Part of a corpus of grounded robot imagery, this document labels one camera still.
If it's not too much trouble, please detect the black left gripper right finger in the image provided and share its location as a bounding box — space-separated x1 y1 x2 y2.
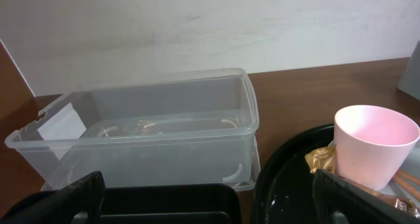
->
312 169 419 224

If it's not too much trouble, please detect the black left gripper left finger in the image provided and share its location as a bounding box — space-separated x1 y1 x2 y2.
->
1 171 106 224

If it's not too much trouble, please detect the gold foil snack wrapper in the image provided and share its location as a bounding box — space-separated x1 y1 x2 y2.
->
304 146 419 219

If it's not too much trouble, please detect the pink plastic cup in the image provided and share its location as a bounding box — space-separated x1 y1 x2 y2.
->
333 105 419 190

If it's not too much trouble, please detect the wooden chopstick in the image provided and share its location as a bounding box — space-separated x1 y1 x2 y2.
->
393 175 420 201
397 169 420 185

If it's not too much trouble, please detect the clear plastic waste bin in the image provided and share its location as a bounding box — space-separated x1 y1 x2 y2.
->
5 68 261 191

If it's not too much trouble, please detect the grey dishwasher rack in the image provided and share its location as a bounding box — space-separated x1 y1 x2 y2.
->
398 41 420 100

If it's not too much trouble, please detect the round black serving tray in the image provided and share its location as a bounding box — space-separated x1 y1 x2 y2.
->
251 124 334 224

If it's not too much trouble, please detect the pale grey round plate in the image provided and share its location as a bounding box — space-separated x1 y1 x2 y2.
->
336 143 419 202

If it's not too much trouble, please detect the black rectangular tray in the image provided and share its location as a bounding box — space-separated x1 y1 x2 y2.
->
71 185 242 223

